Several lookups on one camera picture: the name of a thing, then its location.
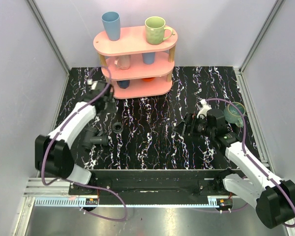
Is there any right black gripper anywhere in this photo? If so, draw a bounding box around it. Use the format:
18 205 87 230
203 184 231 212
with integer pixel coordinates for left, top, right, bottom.
172 112 215 138

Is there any grey threaded pipe nut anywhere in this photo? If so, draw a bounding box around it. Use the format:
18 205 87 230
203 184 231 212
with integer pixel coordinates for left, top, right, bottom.
112 122 123 134

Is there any grey pipe tee fitting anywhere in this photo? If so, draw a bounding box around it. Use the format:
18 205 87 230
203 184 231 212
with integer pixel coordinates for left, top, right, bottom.
82 126 109 150

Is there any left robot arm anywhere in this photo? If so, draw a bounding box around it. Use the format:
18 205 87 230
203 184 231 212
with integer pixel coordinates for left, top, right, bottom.
34 81 114 195

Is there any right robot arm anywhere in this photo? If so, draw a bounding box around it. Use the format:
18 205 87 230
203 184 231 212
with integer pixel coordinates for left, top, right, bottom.
174 109 295 229

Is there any dark blue cup bottom shelf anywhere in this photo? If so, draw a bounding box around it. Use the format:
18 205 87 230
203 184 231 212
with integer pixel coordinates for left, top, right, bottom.
117 80 130 89

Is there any pink three-tier shelf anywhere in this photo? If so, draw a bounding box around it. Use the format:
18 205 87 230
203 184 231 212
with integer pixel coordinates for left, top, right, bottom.
93 26 178 99

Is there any pink glass mug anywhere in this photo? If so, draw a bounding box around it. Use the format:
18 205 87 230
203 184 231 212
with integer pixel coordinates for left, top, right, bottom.
114 55 131 70

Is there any teal ceramic mug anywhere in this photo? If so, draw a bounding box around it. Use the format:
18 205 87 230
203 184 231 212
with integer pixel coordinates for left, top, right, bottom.
223 102 246 128

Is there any orange bowl bottom shelf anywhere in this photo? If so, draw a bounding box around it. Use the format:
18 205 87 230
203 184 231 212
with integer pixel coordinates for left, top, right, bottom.
142 77 155 82

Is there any blue cup middle shelf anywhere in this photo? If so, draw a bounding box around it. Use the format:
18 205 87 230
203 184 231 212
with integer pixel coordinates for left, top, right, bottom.
142 52 155 65

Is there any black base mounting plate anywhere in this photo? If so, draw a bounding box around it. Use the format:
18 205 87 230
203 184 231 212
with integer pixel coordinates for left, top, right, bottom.
68 169 244 206

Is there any tall blue tumbler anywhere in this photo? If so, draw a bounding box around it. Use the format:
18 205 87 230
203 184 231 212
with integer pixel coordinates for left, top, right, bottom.
102 11 120 41

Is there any light green mug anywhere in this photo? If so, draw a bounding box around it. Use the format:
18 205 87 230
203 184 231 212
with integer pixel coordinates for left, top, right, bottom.
145 16 174 45

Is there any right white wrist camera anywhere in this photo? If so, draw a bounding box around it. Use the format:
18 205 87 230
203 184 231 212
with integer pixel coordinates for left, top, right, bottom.
196 99 211 119

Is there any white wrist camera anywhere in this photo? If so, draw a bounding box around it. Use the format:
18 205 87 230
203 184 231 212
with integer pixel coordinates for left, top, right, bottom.
196 99 211 119
87 79 98 90

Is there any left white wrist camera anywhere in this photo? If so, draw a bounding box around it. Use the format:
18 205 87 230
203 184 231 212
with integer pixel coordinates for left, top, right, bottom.
87 79 98 90

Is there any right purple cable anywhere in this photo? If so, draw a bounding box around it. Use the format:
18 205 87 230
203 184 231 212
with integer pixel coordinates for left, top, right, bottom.
194 98 295 227

